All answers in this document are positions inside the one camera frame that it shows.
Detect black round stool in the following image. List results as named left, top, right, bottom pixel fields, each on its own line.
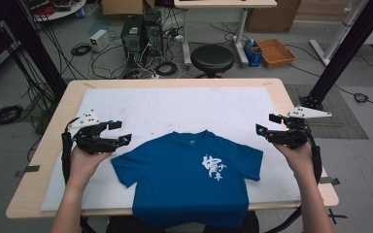
left=189, top=44, right=236, bottom=80

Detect small coiled black cable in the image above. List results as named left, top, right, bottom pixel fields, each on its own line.
left=70, top=43, right=92, bottom=57

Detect white felt mat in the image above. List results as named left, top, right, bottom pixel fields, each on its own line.
left=40, top=85, right=302, bottom=212

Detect large cardboard box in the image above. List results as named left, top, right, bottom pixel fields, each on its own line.
left=246, top=0, right=302, bottom=33

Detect white power supply box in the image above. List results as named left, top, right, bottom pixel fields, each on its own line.
left=88, top=28, right=111, bottom=52

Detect black computer tower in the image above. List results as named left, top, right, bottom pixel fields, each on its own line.
left=120, top=15, right=145, bottom=71
left=142, top=11, right=164, bottom=57

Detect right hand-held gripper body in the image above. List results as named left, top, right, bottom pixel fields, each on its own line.
left=266, top=105, right=332, bottom=150

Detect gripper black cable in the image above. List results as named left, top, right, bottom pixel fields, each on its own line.
left=304, top=125, right=323, bottom=184
left=61, top=117, right=81, bottom=185

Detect orange tray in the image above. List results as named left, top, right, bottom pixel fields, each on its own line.
left=255, top=38, right=297, bottom=69

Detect person's left hand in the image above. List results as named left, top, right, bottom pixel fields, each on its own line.
left=69, top=145, right=112, bottom=184

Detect light wooden table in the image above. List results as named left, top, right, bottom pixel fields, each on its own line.
left=5, top=77, right=340, bottom=219

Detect person's right hand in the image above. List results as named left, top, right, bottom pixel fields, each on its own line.
left=273, top=142, right=316, bottom=182

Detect blue box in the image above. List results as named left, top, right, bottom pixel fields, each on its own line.
left=243, top=39, right=263, bottom=68

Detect black tape cross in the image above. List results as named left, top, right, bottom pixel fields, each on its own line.
left=327, top=208, right=349, bottom=225

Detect grey floor mat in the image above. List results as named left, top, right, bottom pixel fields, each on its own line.
left=285, top=83, right=369, bottom=140

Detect round white table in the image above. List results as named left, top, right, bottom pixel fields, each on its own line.
left=22, top=0, right=87, bottom=23

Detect white metal stand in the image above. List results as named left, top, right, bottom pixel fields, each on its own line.
left=309, top=0, right=370, bottom=67

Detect black metal frame post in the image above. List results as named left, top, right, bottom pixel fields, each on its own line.
left=0, top=0, right=67, bottom=98
left=299, top=0, right=373, bottom=113

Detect blue printed t-shirt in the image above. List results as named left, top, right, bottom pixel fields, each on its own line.
left=110, top=129, right=264, bottom=231

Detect large coiled black cable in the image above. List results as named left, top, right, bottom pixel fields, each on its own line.
left=0, top=105, right=24, bottom=127

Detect dark tape strip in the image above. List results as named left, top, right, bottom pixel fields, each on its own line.
left=15, top=164, right=41, bottom=178
left=319, top=176, right=341, bottom=186

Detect white-legged desk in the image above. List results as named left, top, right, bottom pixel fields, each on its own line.
left=173, top=0, right=278, bottom=67

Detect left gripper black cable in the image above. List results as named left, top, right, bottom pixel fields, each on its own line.
left=61, top=117, right=81, bottom=185

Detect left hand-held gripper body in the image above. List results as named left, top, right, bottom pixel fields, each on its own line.
left=67, top=109, right=119, bottom=155

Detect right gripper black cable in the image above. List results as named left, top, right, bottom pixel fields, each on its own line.
left=304, top=125, right=323, bottom=184

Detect person's dark trousers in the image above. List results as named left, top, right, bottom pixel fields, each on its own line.
left=105, top=212, right=260, bottom=233

